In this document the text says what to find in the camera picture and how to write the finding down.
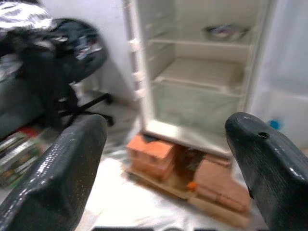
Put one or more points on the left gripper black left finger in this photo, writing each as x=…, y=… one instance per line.
x=60, y=173

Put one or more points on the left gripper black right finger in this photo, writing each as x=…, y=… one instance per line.
x=272, y=173

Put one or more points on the grey fridge door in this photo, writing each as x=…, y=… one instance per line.
x=288, y=60

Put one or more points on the slatted white fridge shelf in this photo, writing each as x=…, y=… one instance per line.
x=199, y=72

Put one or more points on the plain white fridge shelf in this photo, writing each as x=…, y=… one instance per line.
x=192, y=44

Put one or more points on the grey fridge cabinet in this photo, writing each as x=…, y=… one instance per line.
x=192, y=19

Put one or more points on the water bottle with blue cap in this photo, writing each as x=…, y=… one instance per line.
x=274, y=124

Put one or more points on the red clay brick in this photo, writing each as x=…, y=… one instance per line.
x=216, y=183
x=149, y=156

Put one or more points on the dark green sofa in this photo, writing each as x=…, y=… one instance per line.
x=16, y=106

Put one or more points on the small orange object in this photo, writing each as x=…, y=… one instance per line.
x=191, y=186

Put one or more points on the clear crisper drawer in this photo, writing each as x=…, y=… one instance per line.
x=192, y=108

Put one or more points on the black office chair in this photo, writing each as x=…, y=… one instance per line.
x=72, y=53

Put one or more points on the metal bowl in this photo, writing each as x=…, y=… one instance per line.
x=226, y=33

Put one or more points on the black white striped cloth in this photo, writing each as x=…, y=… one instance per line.
x=21, y=14

